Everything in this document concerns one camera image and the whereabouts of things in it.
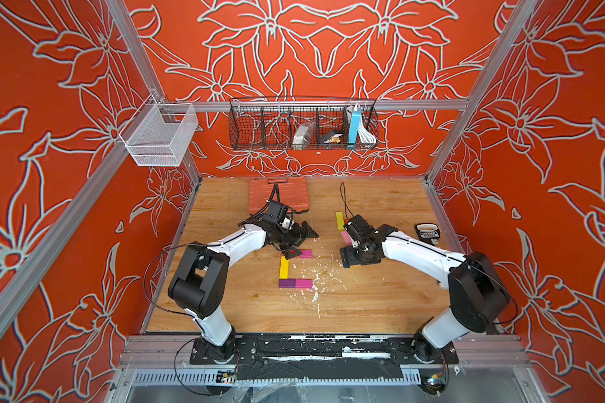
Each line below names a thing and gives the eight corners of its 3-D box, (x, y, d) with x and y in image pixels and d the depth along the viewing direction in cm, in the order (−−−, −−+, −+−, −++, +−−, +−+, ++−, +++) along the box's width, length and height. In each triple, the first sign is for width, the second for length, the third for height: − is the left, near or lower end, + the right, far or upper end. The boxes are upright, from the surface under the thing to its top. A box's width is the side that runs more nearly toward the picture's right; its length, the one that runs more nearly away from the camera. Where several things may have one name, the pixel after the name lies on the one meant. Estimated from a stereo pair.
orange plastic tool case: (246, 213, 107) (244, 208, 104) (251, 182, 119) (250, 176, 116) (308, 213, 107) (308, 208, 104) (307, 182, 119) (307, 176, 116)
